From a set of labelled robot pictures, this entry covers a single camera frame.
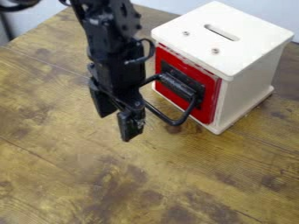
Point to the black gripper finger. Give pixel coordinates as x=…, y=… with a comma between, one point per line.
x=131, y=122
x=103, y=104

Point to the black metal drawer handle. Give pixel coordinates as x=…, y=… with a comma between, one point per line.
x=178, y=87

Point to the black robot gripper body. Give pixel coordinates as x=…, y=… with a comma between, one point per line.
x=118, y=60

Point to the white wooden box cabinet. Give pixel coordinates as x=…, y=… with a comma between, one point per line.
x=229, y=50

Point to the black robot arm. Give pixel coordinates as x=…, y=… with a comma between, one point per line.
x=118, y=9

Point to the red wooden drawer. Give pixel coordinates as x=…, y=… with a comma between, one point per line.
x=202, y=81

